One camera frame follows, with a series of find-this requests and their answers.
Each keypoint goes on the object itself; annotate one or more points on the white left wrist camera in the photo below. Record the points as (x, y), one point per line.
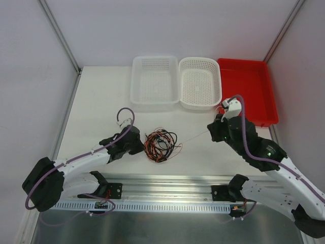
(125, 123)

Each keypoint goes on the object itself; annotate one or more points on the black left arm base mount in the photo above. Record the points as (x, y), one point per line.
(107, 190)

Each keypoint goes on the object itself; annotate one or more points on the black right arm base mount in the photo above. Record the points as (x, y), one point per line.
(230, 192)

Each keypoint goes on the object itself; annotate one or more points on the round white perforated basket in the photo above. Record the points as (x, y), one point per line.
(200, 83)

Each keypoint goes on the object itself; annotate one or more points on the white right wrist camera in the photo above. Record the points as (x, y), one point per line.
(231, 107)

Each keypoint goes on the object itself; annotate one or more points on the rectangular white perforated basket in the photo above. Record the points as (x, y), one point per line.
(154, 83)

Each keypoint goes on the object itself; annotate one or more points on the white slotted cable duct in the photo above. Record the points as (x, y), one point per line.
(214, 208)

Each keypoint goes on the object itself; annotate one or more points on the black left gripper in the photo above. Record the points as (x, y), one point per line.
(135, 141)

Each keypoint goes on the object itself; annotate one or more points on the red plastic tray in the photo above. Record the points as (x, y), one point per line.
(250, 79)

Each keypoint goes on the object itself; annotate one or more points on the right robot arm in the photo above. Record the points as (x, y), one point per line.
(298, 199)

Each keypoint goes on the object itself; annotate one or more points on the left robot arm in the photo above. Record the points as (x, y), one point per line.
(51, 181)

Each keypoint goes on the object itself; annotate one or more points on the aluminium rail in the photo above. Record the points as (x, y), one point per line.
(159, 188)

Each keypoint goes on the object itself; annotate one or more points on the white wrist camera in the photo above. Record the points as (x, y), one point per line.
(231, 107)
(125, 123)

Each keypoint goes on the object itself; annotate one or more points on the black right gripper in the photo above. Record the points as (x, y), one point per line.
(216, 130)

